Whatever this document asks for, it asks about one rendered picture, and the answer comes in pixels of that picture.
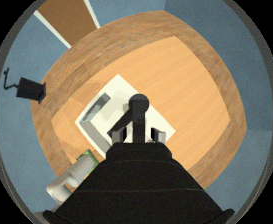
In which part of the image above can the white square sink basin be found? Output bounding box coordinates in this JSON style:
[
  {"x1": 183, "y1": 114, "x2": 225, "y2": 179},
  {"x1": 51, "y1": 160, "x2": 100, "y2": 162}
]
[{"x1": 75, "y1": 74, "x2": 176, "y2": 158}]

